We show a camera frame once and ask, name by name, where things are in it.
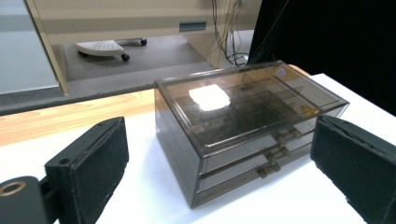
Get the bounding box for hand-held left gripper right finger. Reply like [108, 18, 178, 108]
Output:
[310, 114, 396, 224]

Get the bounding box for light wooden desk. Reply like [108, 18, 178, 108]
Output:
[24, 0, 264, 95]

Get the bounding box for wooden table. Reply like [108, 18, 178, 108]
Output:
[0, 63, 312, 147]

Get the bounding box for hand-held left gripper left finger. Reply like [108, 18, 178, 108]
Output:
[44, 116, 131, 224]

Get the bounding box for white cabinet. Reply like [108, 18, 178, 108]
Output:
[0, 0, 61, 96]

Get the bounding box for black curtain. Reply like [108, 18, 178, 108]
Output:
[247, 0, 396, 117]

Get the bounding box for white wheeled platform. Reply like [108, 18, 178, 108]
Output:
[74, 37, 149, 63]

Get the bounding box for smoky translucent drawer organizer box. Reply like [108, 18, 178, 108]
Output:
[153, 60, 350, 209]

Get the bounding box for white board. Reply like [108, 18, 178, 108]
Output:
[0, 73, 396, 224]

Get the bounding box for hanging cable bundle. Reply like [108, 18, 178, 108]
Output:
[211, 0, 261, 68]

